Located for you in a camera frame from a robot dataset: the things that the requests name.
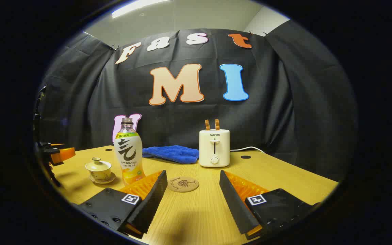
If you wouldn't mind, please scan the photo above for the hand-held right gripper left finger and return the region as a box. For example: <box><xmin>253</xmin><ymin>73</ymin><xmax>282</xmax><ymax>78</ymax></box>
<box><xmin>75</xmin><ymin>169</ymin><xmax>168</xmax><ymax>239</ymax></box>

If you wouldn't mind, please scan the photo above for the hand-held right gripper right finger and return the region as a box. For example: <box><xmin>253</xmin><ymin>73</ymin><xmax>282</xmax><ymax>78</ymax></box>
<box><xmin>219</xmin><ymin>169</ymin><xmax>322</xmax><ymax>241</ymax></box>

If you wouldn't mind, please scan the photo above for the cream teacup lid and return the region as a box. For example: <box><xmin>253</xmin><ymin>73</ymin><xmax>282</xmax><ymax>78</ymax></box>
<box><xmin>85</xmin><ymin>157</ymin><xmax>112</xmax><ymax>172</ymax></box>

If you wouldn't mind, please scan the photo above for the round cork coaster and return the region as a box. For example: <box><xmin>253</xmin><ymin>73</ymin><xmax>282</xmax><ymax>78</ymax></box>
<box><xmin>167</xmin><ymin>177</ymin><xmax>199</xmax><ymax>193</ymax></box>

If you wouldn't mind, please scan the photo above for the clear water bottle orange label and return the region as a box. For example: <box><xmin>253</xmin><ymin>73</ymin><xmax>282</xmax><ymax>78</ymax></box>
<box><xmin>114</xmin><ymin>117</ymin><xmax>145</xmax><ymax>186</ymax></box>

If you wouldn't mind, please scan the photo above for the cream ceramic saucer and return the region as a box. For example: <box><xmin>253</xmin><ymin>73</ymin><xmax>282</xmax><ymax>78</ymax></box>
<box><xmin>89</xmin><ymin>172</ymin><xmax>117</xmax><ymax>184</ymax></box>

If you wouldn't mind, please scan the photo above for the blue towel cloth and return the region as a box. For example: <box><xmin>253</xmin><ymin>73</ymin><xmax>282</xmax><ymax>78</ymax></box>
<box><xmin>142</xmin><ymin>145</ymin><xmax>200</xmax><ymax>164</ymax></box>

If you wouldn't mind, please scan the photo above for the cream toaster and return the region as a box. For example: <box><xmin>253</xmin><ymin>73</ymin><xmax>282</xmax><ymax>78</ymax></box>
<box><xmin>199</xmin><ymin>129</ymin><xmax>231</xmax><ymax>167</ymax></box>

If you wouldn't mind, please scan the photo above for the black backdrop cloth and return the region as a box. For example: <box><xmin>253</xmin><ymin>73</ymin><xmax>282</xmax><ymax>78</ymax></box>
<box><xmin>38</xmin><ymin>28</ymin><xmax>358</xmax><ymax>181</ymax></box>

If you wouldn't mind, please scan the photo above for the white power cable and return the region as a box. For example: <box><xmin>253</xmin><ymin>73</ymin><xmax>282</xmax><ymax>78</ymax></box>
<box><xmin>230</xmin><ymin>146</ymin><xmax>266</xmax><ymax>154</ymax></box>

